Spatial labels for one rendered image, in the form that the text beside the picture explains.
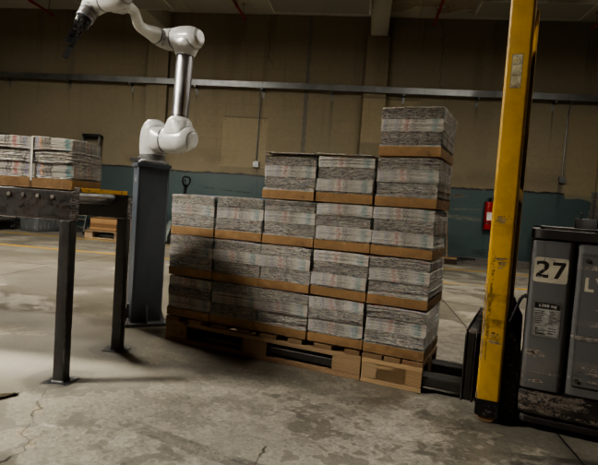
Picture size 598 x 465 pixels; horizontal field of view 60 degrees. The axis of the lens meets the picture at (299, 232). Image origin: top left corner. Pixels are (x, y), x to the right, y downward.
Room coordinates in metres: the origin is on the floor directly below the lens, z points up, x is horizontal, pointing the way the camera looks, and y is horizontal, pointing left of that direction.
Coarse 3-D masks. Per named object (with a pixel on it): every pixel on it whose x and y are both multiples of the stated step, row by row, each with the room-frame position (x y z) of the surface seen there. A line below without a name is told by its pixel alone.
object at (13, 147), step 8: (0, 136) 2.30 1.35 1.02; (8, 136) 2.30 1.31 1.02; (16, 136) 2.30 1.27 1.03; (0, 144) 2.32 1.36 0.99; (8, 144) 2.30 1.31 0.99; (16, 144) 2.30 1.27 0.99; (24, 144) 2.29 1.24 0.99; (0, 152) 2.30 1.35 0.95; (8, 152) 2.30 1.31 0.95; (16, 152) 2.30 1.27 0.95; (24, 152) 2.30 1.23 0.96; (0, 160) 2.31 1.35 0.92; (8, 160) 2.30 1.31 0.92; (16, 160) 2.30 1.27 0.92; (24, 160) 2.30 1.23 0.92; (0, 168) 2.31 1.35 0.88; (8, 168) 2.30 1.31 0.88; (16, 168) 2.30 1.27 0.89; (24, 168) 2.30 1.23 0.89; (24, 176) 2.30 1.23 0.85
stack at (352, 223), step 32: (192, 224) 2.84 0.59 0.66; (224, 224) 2.75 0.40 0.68; (256, 224) 2.68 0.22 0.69; (288, 224) 2.60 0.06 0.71; (320, 224) 2.53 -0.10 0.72; (352, 224) 2.46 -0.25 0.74; (192, 256) 2.83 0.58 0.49; (224, 256) 2.74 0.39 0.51; (256, 256) 2.67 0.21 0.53; (288, 256) 2.59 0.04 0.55; (320, 256) 2.53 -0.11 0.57; (352, 256) 2.45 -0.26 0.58; (192, 288) 2.83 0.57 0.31; (224, 288) 2.74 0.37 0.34; (256, 288) 2.66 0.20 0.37; (352, 288) 2.45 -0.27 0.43; (192, 320) 2.82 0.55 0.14; (256, 320) 2.67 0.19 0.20; (288, 320) 2.59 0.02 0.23; (320, 320) 2.52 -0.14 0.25; (352, 320) 2.44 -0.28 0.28; (256, 352) 2.65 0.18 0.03; (320, 352) 2.50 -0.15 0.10; (352, 352) 2.44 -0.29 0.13
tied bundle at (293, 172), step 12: (276, 156) 2.64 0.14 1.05; (288, 156) 2.61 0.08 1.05; (300, 156) 2.58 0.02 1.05; (312, 156) 2.56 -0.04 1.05; (276, 168) 2.64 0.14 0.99; (288, 168) 2.62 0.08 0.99; (300, 168) 2.59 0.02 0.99; (312, 168) 2.56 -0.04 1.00; (276, 180) 2.63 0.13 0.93; (288, 180) 2.61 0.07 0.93; (300, 180) 2.58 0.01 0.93; (312, 180) 2.56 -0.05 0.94
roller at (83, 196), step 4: (80, 196) 2.30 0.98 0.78; (84, 196) 2.33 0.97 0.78; (88, 196) 2.36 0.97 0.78; (92, 196) 2.40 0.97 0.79; (96, 196) 2.43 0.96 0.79; (100, 196) 2.47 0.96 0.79; (104, 196) 2.51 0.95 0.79; (108, 196) 2.55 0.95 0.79; (112, 196) 2.59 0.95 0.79; (80, 200) 2.30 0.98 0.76; (84, 200) 2.33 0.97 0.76; (88, 200) 2.36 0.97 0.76; (92, 200) 2.40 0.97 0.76; (96, 200) 2.43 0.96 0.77; (100, 200) 2.47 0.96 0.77; (104, 200) 2.51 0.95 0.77; (108, 200) 2.55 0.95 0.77; (112, 200) 2.58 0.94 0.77
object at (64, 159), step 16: (48, 144) 2.31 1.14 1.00; (64, 144) 2.28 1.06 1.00; (80, 144) 2.36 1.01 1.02; (48, 160) 2.29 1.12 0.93; (64, 160) 2.28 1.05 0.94; (80, 160) 2.35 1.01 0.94; (96, 160) 2.51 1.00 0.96; (48, 176) 2.29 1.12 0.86; (64, 176) 2.29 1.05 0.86; (80, 176) 2.36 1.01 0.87; (96, 176) 2.51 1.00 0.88
